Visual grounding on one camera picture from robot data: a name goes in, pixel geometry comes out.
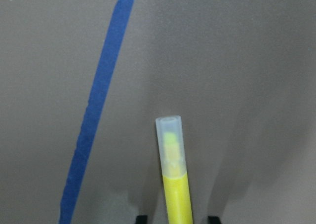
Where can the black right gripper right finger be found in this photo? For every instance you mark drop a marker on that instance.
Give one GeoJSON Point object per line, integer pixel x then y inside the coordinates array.
{"type": "Point", "coordinates": [213, 220]}

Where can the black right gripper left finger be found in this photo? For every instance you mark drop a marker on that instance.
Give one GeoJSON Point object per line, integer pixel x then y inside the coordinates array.
{"type": "Point", "coordinates": [142, 219]}

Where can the yellow highlighter pen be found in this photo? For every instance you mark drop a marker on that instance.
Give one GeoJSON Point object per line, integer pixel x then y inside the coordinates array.
{"type": "Point", "coordinates": [174, 170]}

